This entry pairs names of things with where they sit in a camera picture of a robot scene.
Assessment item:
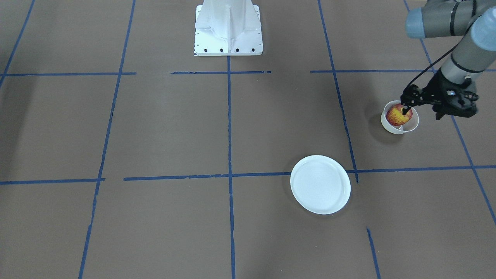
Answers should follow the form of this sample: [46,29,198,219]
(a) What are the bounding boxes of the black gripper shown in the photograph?
[402,69,479,120]

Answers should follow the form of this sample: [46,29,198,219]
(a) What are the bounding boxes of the red yellow apple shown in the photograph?
[386,103,413,127]

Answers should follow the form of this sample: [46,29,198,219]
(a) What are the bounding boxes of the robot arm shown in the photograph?
[400,0,496,120]

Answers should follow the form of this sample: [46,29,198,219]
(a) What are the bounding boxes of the white plastic bowl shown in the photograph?
[381,101,419,135]

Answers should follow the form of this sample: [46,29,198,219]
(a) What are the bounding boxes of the white round plate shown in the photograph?
[290,155,351,215]

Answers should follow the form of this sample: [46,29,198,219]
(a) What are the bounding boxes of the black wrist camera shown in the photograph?
[400,84,433,108]

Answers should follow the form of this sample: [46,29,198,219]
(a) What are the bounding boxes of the black camera cable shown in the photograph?
[408,35,471,91]

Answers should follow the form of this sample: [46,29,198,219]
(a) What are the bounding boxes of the white pedestal column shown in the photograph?
[194,0,264,56]

